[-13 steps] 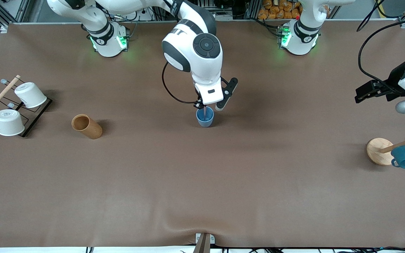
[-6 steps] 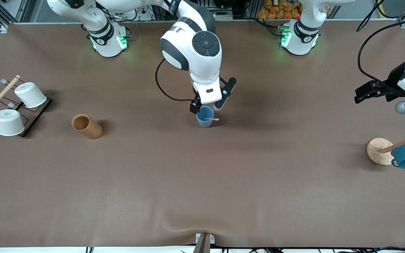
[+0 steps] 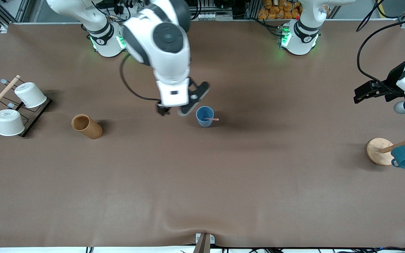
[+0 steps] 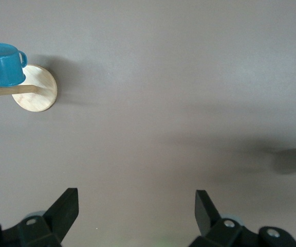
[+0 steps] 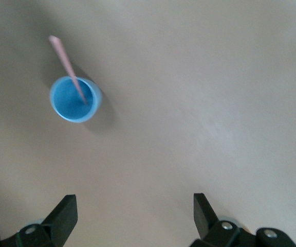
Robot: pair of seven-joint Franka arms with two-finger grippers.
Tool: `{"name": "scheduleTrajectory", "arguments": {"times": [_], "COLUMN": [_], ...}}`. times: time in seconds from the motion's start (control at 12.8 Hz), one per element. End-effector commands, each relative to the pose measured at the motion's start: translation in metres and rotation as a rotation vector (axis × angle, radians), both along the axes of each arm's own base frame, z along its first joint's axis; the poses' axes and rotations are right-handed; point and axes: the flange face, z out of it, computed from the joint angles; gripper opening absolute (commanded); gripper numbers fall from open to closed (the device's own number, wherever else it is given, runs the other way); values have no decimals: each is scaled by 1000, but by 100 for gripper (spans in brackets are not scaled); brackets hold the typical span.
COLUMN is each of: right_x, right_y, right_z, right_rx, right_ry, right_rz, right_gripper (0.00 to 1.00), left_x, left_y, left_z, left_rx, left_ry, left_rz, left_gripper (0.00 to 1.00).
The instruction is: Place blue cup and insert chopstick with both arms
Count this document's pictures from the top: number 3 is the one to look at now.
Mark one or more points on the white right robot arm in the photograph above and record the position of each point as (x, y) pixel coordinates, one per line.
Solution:
(160, 45)

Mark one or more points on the brown wooden cylinder holder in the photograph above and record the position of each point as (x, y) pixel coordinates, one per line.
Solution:
(91, 130)

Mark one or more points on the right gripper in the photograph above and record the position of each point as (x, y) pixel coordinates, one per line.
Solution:
(162, 109)

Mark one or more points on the pink chopstick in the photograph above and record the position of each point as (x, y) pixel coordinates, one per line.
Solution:
(212, 119)

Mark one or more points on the blue cup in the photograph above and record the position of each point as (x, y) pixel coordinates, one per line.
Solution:
(204, 121)

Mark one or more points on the brown table mat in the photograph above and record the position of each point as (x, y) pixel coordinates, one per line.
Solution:
(202, 182)

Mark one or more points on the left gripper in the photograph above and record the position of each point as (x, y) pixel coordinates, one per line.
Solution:
(391, 81)

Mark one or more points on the white upside-down cup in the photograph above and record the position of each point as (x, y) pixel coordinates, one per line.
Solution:
(30, 95)
(9, 123)

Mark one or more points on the wooden mug tree stand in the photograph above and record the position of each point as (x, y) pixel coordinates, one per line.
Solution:
(378, 149)

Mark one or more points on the orange snack bag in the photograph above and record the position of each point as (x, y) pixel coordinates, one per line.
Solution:
(280, 10)

